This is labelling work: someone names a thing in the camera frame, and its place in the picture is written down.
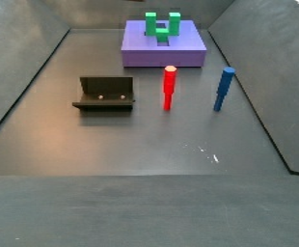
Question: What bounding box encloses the blue peg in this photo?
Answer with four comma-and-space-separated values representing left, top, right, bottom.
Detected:
213, 67, 236, 112

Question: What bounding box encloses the purple base block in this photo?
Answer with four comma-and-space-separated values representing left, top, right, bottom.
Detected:
121, 20, 205, 68

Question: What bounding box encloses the black angle fixture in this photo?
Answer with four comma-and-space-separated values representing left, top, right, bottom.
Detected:
72, 76, 133, 109

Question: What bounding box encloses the green U-shaped block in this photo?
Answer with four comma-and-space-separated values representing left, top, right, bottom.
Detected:
144, 13, 181, 42

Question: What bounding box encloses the red peg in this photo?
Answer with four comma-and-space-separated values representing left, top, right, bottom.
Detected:
164, 66, 176, 111

